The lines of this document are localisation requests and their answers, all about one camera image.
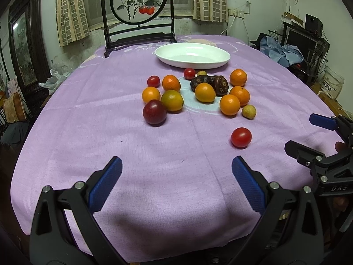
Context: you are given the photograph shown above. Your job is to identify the white power cable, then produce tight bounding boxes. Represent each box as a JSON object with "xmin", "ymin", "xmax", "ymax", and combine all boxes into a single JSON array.
[{"xmin": 220, "ymin": 12, "xmax": 250, "ymax": 45}]

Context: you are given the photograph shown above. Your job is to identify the yellow-green longan fruit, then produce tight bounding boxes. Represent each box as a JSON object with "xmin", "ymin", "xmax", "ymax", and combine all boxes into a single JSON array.
[{"xmin": 242, "ymin": 105, "xmax": 257, "ymax": 120}]

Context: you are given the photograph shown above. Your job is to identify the greenish yellow tangerine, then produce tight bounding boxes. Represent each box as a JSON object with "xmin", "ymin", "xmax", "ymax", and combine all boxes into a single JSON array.
[{"xmin": 161, "ymin": 90, "xmax": 184, "ymax": 112}]

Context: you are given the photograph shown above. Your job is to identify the blue cloth pile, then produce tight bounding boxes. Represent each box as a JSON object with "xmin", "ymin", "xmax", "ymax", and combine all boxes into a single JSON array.
[{"xmin": 260, "ymin": 36, "xmax": 304, "ymax": 68}]

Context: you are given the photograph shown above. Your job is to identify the small orange tangerine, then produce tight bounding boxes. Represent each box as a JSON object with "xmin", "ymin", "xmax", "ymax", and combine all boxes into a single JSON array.
[{"xmin": 142, "ymin": 87, "xmax": 160, "ymax": 104}]

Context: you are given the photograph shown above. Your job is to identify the black metal shelf rack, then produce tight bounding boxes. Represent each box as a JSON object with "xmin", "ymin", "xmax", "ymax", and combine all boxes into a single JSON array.
[{"xmin": 281, "ymin": 22, "xmax": 330, "ymax": 87}]

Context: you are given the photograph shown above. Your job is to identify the dark purple plum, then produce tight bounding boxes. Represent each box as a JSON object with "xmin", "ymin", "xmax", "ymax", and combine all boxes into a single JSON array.
[{"xmin": 142, "ymin": 99, "xmax": 167, "ymax": 125}]

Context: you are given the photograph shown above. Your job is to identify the black speaker box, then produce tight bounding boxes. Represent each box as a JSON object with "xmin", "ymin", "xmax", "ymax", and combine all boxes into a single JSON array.
[{"xmin": 304, "ymin": 14, "xmax": 323, "ymax": 38}]

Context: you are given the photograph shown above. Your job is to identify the white plastic bag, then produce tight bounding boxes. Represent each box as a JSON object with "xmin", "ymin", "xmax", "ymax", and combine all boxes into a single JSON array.
[{"xmin": 38, "ymin": 63, "xmax": 73, "ymax": 96}]

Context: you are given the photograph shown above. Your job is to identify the left beige checked curtain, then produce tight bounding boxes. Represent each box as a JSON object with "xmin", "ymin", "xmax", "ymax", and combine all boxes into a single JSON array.
[{"xmin": 56, "ymin": 0, "xmax": 89, "ymax": 47}]

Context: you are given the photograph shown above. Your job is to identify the dark brown water chestnut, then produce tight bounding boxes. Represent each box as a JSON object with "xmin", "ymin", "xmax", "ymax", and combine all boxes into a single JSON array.
[
  {"xmin": 190, "ymin": 75, "xmax": 210, "ymax": 92},
  {"xmin": 208, "ymin": 75, "xmax": 218, "ymax": 87},
  {"xmin": 211, "ymin": 75, "xmax": 229, "ymax": 97}
]

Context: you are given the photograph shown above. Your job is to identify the round painted table screen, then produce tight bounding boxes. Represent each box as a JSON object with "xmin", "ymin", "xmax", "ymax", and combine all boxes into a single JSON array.
[{"xmin": 100, "ymin": 0, "xmax": 176, "ymax": 58}]

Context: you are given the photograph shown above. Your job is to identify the small yellow-green longan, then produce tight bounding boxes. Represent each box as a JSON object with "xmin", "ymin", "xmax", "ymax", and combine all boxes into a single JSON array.
[{"xmin": 197, "ymin": 71, "xmax": 208, "ymax": 77}]

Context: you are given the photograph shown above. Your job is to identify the white plastic bucket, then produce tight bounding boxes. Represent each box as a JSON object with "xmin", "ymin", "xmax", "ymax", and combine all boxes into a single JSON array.
[{"xmin": 321, "ymin": 66, "xmax": 345, "ymax": 100}]

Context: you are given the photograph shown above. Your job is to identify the small red cherry tomato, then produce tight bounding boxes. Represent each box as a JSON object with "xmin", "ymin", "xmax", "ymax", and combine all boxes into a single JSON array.
[{"xmin": 146, "ymin": 75, "xmax": 160, "ymax": 88}]

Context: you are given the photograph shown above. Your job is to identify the purple tablecloth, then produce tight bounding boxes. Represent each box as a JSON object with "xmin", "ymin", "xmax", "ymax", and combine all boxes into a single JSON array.
[{"xmin": 11, "ymin": 36, "xmax": 339, "ymax": 262}]

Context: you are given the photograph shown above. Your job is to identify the person's right hand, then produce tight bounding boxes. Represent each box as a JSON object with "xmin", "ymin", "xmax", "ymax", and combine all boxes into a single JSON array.
[{"xmin": 334, "ymin": 142, "xmax": 346, "ymax": 153}]

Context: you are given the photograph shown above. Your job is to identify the white oval plate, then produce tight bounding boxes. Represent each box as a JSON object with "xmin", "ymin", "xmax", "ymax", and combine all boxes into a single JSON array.
[{"xmin": 154, "ymin": 42, "xmax": 230, "ymax": 69}]

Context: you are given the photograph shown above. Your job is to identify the woven wicker basket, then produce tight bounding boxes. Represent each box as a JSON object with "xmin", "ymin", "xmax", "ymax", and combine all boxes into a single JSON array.
[{"xmin": 3, "ymin": 92, "xmax": 27, "ymax": 124}]

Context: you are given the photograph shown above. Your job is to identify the orange kumquat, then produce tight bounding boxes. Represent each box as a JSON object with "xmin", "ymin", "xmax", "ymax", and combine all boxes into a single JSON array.
[{"xmin": 194, "ymin": 83, "xmax": 216, "ymax": 104}]

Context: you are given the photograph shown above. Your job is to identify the dark framed landscape painting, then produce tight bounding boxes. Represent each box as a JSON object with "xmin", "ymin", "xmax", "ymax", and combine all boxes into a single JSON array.
[{"xmin": 8, "ymin": 0, "xmax": 50, "ymax": 95}]

